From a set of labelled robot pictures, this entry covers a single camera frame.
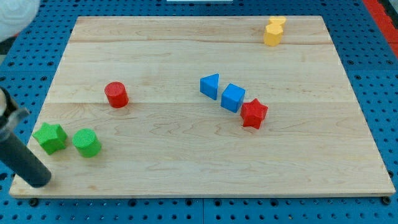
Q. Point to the yellow heart block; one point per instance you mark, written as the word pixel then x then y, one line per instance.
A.
pixel 278 20

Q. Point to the wooden board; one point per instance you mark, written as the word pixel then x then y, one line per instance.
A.
pixel 172 141

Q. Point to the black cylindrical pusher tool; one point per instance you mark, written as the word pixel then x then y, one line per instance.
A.
pixel 14 153

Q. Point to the blue cube block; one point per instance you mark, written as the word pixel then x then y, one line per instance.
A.
pixel 232 97

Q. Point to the red star block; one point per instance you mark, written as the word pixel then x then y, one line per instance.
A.
pixel 253 113

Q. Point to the green cylinder block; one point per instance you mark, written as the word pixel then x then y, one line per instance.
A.
pixel 86 142

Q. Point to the red cylinder block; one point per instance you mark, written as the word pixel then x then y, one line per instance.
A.
pixel 116 94

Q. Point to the blue triangle block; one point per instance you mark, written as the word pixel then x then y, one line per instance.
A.
pixel 209 86

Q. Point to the green star block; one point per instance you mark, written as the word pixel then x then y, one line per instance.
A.
pixel 51 137

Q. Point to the yellow hexagon block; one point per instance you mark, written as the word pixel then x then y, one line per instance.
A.
pixel 273 34

